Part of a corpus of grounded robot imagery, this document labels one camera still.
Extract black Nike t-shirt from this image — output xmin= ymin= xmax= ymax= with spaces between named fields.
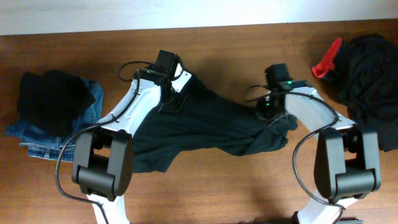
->
xmin=132 ymin=77 xmax=298 ymax=173

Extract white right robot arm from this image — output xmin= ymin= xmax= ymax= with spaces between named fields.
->
xmin=256 ymin=80 xmax=382 ymax=223

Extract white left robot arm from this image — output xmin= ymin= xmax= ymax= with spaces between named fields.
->
xmin=72 ymin=68 xmax=192 ymax=223

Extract red garment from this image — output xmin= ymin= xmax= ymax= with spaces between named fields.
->
xmin=312 ymin=37 xmax=343 ymax=78

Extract black clothes pile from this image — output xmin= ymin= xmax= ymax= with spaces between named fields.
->
xmin=319 ymin=34 xmax=397 ymax=152

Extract folded black garment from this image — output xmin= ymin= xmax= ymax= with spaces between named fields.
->
xmin=17 ymin=70 xmax=95 ymax=137

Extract folded blue jeans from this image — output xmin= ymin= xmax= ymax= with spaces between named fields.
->
xmin=5 ymin=78 xmax=104 ymax=161

